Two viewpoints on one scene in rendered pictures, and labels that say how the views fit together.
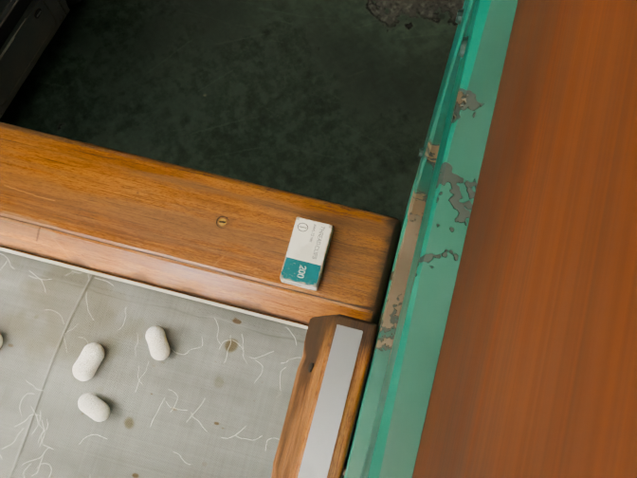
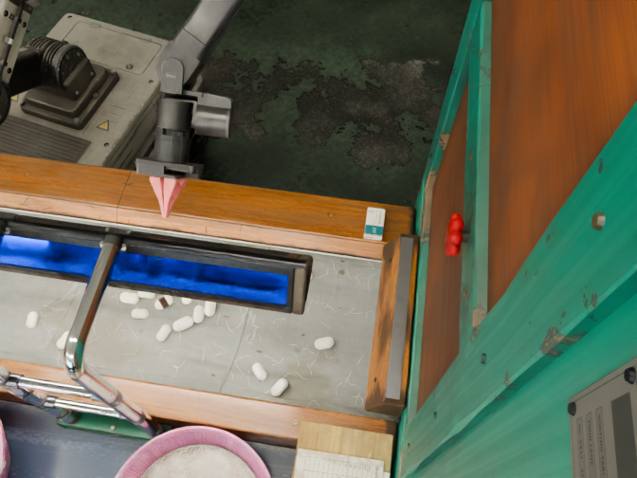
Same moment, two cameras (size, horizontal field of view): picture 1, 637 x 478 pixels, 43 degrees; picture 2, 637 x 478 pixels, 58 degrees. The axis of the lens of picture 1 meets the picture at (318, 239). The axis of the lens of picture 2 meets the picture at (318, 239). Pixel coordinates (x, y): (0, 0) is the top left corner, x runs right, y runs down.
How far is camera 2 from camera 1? 0.46 m
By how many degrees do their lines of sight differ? 14
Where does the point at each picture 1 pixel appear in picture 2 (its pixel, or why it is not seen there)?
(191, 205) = (314, 209)
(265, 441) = (365, 313)
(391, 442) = (482, 125)
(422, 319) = (483, 99)
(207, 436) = (336, 314)
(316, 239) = (378, 215)
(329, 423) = (405, 277)
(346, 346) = (407, 245)
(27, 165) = (231, 198)
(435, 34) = (392, 172)
